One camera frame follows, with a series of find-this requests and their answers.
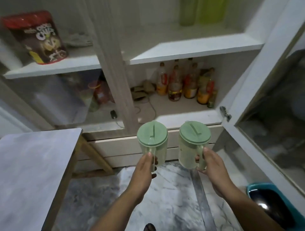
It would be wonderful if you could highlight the person's right hand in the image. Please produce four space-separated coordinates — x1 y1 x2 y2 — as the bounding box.
195 147 237 198

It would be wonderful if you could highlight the person's left hand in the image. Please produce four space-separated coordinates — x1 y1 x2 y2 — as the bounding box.
129 152 159 194

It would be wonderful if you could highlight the green lidded plastic jug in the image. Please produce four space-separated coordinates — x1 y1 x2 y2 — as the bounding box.
137 120 169 173
178 121 212 171

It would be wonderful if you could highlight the person's left forearm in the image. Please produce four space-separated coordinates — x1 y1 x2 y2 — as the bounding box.
90 187 153 231

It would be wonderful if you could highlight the person's right forearm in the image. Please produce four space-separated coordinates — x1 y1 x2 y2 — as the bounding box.
216 186 284 231

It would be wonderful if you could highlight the white cabinet drawer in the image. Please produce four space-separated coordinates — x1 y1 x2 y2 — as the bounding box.
87 124 222 159

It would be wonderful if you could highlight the metal door hinge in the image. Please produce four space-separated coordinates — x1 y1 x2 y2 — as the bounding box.
219 106 232 122

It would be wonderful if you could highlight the teal plastic bin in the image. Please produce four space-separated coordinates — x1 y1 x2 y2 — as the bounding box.
246 182 305 231

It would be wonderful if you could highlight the brown crumpled cloth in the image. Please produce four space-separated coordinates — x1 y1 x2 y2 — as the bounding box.
131 80 157 102

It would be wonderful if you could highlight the white framed glass cabinet door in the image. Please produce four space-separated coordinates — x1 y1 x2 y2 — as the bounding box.
220 0 305 211
0 0 140 134

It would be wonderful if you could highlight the row of sauce bottles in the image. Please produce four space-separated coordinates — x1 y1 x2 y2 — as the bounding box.
156 58 218 109

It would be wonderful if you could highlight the red lidded plastic jar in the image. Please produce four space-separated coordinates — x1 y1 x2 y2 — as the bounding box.
88 80 113 105

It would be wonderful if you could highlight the black bin bag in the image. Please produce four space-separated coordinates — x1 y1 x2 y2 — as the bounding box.
249 188 299 229

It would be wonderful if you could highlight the translucent plastic container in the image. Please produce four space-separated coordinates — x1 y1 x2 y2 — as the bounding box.
30 74 89 125

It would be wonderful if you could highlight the white wooden cabinet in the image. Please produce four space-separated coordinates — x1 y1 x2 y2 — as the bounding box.
0 0 290 172

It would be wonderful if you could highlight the grey top wooden table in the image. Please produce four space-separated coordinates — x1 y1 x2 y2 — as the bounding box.
0 128 115 231

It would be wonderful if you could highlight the white crumpled cloth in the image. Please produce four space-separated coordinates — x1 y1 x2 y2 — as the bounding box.
63 31 93 47

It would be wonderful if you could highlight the lime green plastic bottle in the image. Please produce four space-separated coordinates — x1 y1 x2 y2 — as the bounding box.
197 0 227 24

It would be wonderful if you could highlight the olive green plastic bottle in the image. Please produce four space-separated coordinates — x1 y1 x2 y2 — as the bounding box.
179 0 198 26

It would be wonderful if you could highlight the red brown cereal bag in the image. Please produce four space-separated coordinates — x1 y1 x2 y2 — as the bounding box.
2 10 69 65

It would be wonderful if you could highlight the thin grey cable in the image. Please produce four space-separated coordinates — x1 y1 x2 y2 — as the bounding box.
115 95 157 129

